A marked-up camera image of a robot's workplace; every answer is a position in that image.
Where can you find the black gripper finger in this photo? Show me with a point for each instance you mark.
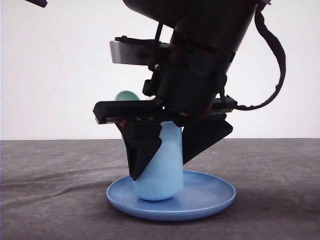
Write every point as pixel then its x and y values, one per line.
pixel 197 137
pixel 142 141

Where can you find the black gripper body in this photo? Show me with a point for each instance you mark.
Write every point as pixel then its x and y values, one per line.
pixel 186 77
pixel 39 3

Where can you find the light blue plastic cup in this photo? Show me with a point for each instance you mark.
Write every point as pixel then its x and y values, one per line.
pixel 163 176

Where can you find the mint green plastic spoon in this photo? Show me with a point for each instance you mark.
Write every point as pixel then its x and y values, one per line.
pixel 126 95

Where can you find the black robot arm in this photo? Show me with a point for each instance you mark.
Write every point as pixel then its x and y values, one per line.
pixel 214 22

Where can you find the blue plastic plate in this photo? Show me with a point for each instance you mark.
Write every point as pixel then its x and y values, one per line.
pixel 202 195

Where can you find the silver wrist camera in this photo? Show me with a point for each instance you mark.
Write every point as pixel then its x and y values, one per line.
pixel 132 51

